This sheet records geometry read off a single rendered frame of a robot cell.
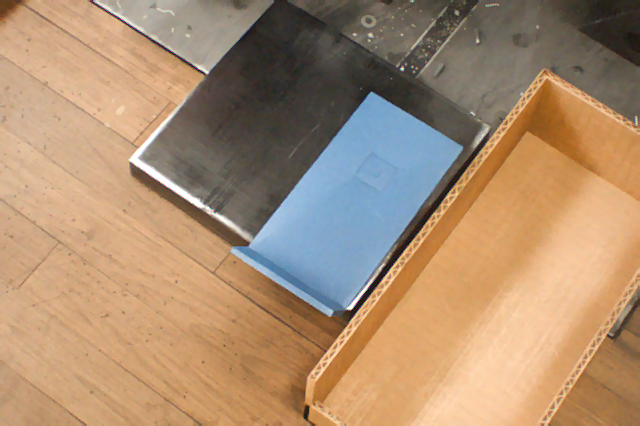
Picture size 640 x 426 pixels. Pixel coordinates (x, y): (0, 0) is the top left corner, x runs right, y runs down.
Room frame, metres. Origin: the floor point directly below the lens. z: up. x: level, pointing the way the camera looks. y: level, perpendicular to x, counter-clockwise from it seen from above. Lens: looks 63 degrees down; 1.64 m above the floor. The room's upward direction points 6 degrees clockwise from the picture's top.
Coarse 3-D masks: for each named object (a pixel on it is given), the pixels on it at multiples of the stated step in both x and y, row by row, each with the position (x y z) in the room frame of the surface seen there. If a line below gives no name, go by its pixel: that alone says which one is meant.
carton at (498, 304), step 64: (512, 128) 0.42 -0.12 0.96; (576, 128) 0.44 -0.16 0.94; (512, 192) 0.40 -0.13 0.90; (576, 192) 0.41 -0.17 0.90; (448, 256) 0.35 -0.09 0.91; (512, 256) 0.36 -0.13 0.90; (576, 256) 0.36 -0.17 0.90; (384, 320) 0.31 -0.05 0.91; (448, 320) 0.31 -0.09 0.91; (512, 320) 0.32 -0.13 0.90; (576, 320) 0.32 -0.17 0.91; (320, 384) 0.25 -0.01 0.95; (384, 384) 0.27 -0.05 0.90; (448, 384) 0.27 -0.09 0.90; (512, 384) 0.27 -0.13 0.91
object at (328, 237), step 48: (336, 144) 0.41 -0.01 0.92; (384, 144) 0.42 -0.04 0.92; (432, 144) 0.42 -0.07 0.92; (336, 192) 0.38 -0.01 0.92; (384, 192) 0.38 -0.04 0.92; (288, 240) 0.35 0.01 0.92; (336, 240) 0.35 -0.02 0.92; (384, 240) 0.35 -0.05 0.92; (288, 288) 0.30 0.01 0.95; (336, 288) 0.32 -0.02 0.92
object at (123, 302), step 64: (0, 0) 0.52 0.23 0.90; (64, 0) 0.52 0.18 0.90; (0, 64) 0.47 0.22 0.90; (64, 64) 0.47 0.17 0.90; (128, 64) 0.47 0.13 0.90; (0, 128) 0.42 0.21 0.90; (64, 128) 0.42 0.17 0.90; (128, 128) 0.43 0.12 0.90; (0, 192) 0.37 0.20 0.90; (64, 192) 0.37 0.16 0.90; (128, 192) 0.38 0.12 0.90; (0, 256) 0.33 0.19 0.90; (64, 256) 0.33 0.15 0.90; (128, 256) 0.33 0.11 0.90; (192, 256) 0.34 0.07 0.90; (0, 320) 0.28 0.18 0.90; (64, 320) 0.29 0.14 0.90; (128, 320) 0.29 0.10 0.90; (192, 320) 0.30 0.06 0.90; (256, 320) 0.30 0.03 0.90; (320, 320) 0.31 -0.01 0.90; (0, 384) 0.24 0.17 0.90; (64, 384) 0.25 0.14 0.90; (128, 384) 0.25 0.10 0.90; (192, 384) 0.26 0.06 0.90; (256, 384) 0.26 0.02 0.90; (576, 384) 0.28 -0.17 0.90
